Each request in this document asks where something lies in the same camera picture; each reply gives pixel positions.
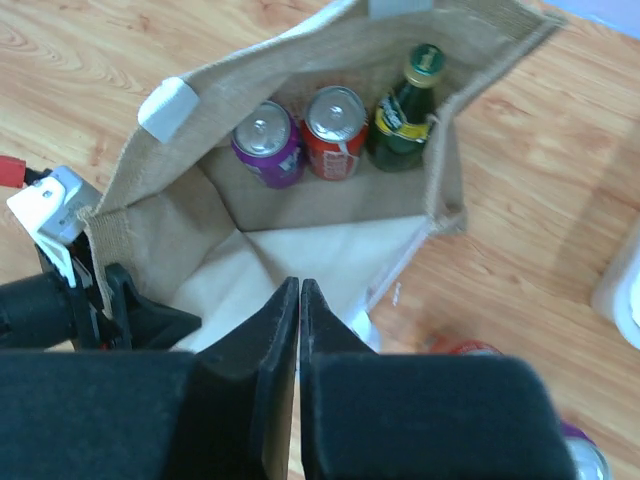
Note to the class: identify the red soda can rear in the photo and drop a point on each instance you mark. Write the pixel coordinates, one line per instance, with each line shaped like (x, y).
(334, 130)

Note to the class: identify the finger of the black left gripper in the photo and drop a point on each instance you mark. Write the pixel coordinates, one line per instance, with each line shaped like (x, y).
(143, 324)

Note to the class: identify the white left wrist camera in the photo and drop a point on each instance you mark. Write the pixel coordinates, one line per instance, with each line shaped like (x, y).
(49, 211)

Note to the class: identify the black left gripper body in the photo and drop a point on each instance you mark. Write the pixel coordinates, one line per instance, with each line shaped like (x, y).
(43, 310)

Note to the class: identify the dark glass bottle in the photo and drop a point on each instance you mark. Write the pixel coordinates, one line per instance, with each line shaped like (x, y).
(403, 117)

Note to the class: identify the pink patterned canvas bag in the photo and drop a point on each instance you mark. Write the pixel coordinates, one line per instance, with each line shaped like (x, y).
(184, 224)

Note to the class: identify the purple soda can rear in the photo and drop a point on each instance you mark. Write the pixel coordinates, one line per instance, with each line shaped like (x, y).
(268, 144)

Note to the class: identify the purple fanta can front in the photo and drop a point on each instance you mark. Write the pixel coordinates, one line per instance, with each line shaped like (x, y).
(589, 461)

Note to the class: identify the red coke can front left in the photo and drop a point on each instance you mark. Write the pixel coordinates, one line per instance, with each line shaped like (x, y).
(467, 347)

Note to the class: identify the white plastic basket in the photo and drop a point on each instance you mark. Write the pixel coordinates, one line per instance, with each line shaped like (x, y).
(616, 295)

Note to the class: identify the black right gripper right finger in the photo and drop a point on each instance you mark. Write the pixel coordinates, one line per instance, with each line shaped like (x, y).
(366, 415)

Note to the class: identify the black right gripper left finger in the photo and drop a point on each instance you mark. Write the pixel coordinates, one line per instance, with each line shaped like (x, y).
(222, 413)

